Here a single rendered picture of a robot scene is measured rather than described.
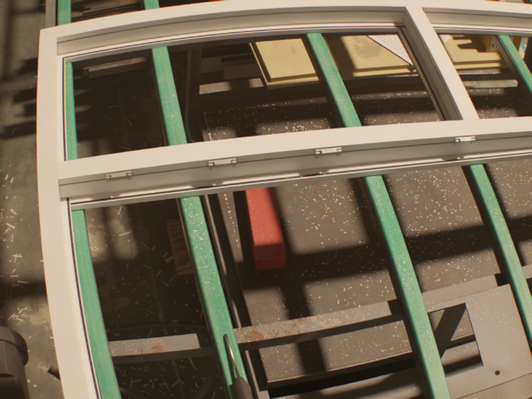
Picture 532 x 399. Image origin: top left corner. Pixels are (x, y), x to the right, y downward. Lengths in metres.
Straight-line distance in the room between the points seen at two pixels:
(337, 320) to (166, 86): 0.61
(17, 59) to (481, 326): 2.23
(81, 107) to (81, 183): 1.44
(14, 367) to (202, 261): 0.85
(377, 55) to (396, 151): 0.63
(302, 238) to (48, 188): 0.62
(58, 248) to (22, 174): 1.38
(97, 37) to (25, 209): 0.99
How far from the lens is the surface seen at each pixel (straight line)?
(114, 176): 1.71
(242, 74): 2.78
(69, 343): 1.51
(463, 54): 2.52
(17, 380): 2.34
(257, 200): 2.06
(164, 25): 2.03
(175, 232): 2.74
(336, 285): 2.00
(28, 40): 3.48
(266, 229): 2.02
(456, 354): 1.99
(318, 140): 1.77
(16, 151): 3.06
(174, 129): 1.87
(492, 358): 1.66
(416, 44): 2.11
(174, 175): 1.74
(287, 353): 1.90
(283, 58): 2.36
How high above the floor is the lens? 2.23
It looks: 51 degrees down
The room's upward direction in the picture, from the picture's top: 5 degrees clockwise
